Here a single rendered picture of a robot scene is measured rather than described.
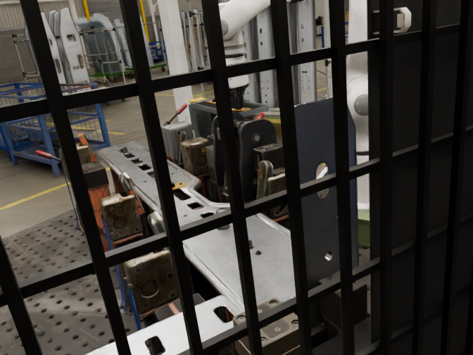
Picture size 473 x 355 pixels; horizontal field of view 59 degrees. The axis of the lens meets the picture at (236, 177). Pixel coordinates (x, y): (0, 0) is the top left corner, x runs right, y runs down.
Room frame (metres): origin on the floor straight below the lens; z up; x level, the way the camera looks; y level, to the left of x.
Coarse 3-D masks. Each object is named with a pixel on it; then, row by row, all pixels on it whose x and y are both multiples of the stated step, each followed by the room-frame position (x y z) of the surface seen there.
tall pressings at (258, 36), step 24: (312, 0) 5.25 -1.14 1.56; (264, 24) 5.62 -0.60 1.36; (288, 24) 5.42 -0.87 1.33; (312, 24) 5.23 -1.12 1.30; (264, 48) 5.62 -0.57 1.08; (312, 48) 5.22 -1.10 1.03; (264, 72) 5.62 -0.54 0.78; (312, 72) 5.20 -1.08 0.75; (264, 96) 5.62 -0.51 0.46; (312, 96) 5.19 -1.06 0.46
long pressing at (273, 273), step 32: (128, 160) 1.55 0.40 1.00; (192, 192) 1.12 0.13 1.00; (256, 224) 0.88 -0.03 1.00; (192, 256) 0.77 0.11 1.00; (224, 256) 0.75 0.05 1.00; (256, 256) 0.73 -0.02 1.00; (288, 256) 0.72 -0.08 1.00; (224, 288) 0.65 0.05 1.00; (256, 288) 0.63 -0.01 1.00; (288, 288) 0.62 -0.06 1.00
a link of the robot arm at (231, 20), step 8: (232, 0) 1.33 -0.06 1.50; (240, 0) 1.32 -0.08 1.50; (248, 0) 1.33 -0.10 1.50; (256, 0) 1.34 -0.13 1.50; (264, 0) 1.35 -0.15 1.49; (224, 8) 1.33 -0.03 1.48; (232, 8) 1.32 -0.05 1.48; (240, 8) 1.32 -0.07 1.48; (248, 8) 1.32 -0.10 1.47; (256, 8) 1.33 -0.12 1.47; (264, 8) 1.36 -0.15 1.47; (224, 16) 1.32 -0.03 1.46; (232, 16) 1.32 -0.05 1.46; (240, 16) 1.32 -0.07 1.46; (248, 16) 1.32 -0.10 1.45; (224, 24) 1.32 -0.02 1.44; (232, 24) 1.32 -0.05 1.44; (240, 24) 1.32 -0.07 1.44; (224, 32) 1.33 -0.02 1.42; (232, 32) 1.33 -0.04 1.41; (224, 40) 1.35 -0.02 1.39
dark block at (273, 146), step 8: (272, 144) 1.11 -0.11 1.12; (256, 152) 1.07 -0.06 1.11; (264, 152) 1.05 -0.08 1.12; (272, 152) 1.06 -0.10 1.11; (280, 152) 1.07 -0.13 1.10; (256, 160) 1.08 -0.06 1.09; (264, 160) 1.05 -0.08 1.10; (272, 160) 1.06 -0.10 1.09; (280, 160) 1.07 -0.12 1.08; (256, 168) 1.08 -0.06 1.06
